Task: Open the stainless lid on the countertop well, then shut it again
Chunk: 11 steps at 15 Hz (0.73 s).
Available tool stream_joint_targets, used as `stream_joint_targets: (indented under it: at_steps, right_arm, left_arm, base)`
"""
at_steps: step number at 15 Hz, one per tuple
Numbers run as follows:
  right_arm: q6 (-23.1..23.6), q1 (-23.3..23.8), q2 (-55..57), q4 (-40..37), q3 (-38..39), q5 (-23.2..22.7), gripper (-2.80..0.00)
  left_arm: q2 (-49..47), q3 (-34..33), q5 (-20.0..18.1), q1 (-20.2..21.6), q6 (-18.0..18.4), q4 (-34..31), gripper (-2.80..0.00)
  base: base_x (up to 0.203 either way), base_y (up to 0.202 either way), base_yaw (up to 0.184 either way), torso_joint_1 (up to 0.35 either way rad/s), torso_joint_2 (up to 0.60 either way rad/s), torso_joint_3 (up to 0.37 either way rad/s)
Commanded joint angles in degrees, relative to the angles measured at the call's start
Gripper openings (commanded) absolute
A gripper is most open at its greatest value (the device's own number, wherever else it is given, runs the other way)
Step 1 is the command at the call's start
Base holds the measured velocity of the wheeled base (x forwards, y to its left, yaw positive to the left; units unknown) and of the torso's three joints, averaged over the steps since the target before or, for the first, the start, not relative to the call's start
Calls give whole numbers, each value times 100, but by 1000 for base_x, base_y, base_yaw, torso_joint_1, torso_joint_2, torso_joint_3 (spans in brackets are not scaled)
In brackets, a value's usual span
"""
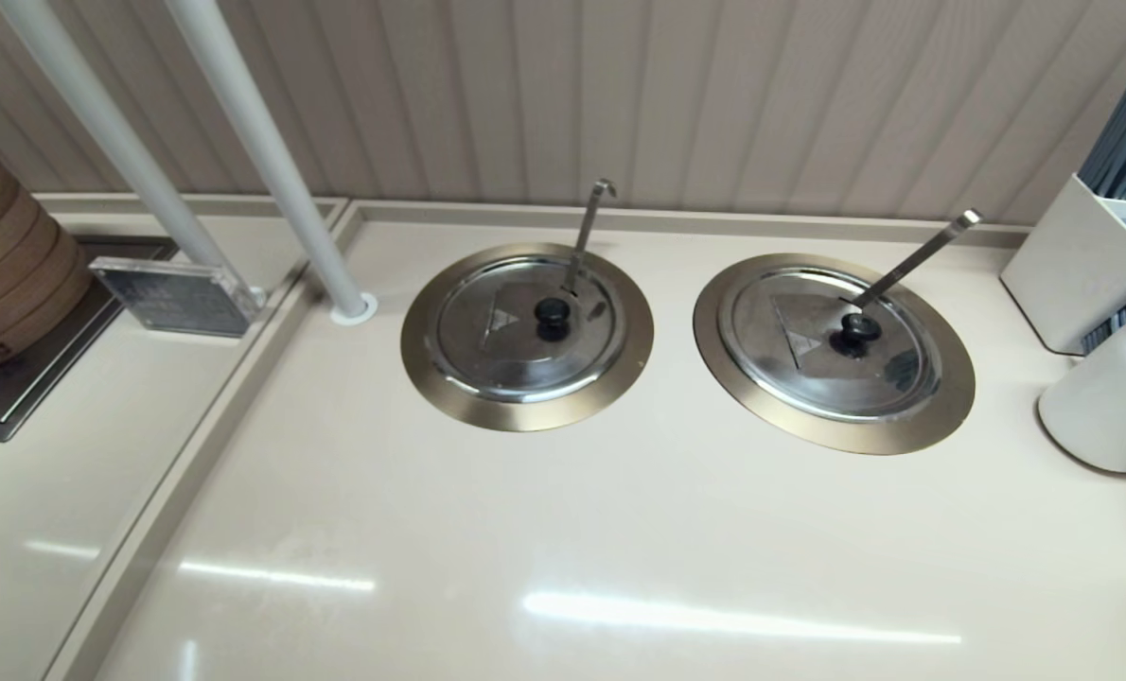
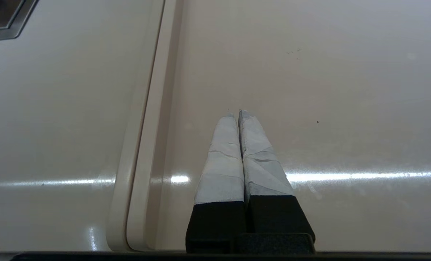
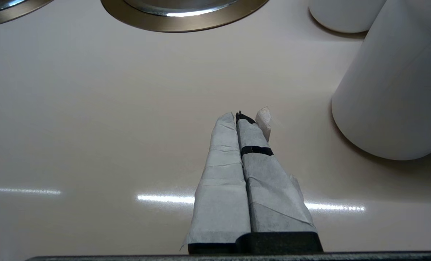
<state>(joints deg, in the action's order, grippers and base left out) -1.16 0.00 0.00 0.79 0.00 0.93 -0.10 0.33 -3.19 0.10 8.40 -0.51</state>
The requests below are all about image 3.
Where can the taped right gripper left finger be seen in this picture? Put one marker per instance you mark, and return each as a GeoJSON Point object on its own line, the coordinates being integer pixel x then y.
{"type": "Point", "coordinates": [221, 188]}

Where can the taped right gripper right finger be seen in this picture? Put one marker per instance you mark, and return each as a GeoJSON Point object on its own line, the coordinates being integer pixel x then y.
{"type": "Point", "coordinates": [270, 195]}

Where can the white cylindrical container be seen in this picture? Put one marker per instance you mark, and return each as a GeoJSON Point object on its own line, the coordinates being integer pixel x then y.
{"type": "Point", "coordinates": [346, 14]}
{"type": "Point", "coordinates": [400, 90]}

